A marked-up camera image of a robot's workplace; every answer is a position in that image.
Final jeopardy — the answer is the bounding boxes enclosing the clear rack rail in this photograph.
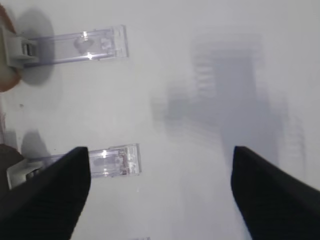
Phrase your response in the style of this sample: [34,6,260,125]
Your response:
[26,143,142,178]
[24,25,129,68]

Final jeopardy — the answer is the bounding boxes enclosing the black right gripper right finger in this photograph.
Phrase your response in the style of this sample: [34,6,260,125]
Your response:
[231,146,320,240]

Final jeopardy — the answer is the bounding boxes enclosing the clear rack rail lower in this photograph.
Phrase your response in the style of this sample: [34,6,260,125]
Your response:
[26,143,142,178]

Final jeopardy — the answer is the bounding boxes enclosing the clear rack rail upper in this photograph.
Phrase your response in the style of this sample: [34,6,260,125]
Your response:
[24,25,129,68]

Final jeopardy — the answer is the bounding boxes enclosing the grey pusher block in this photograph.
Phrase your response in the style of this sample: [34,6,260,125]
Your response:
[2,27,39,69]
[6,159,44,190]

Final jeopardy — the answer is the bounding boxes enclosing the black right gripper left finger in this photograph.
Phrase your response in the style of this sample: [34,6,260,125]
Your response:
[0,147,91,240]

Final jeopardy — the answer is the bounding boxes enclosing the grey pusher block lower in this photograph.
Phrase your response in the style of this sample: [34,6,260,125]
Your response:
[6,159,44,190]

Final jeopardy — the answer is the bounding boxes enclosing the grey pusher block upper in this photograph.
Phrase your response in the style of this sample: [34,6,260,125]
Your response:
[2,27,39,69]

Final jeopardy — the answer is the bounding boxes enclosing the upright bread slice in rack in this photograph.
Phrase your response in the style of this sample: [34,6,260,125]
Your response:
[0,4,22,93]

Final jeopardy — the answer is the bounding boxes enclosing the brown meat patty left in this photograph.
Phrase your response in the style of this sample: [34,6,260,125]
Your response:
[0,144,25,174]

